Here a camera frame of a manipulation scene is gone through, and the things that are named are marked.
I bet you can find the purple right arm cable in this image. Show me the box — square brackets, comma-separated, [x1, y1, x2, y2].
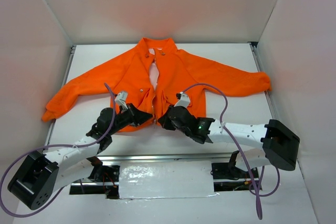
[181, 83, 281, 220]

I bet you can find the aluminium left side rail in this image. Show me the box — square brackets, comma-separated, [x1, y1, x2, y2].
[39, 45, 77, 163]

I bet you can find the silver aluminium front rail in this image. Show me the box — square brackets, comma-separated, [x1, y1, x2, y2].
[39, 153, 292, 164]

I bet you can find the orange zip-up jacket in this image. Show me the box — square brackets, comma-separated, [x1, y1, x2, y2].
[42, 37, 271, 133]

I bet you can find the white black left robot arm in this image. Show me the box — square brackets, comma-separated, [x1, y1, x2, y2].
[7, 104, 152, 210]

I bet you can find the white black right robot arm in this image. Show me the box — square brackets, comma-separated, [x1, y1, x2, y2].
[158, 106, 300, 177]

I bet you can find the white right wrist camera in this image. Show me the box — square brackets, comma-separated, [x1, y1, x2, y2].
[174, 92, 191, 108]

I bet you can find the aluminium right side rail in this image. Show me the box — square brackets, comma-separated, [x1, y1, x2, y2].
[248, 41, 292, 157]

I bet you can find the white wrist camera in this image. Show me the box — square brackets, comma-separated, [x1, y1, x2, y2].
[114, 91, 128, 110]
[174, 92, 191, 108]

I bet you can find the white centre cover panel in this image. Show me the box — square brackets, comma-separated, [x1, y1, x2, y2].
[119, 161, 216, 199]

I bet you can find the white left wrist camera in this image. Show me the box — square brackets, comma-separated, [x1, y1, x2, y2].
[114, 91, 128, 110]

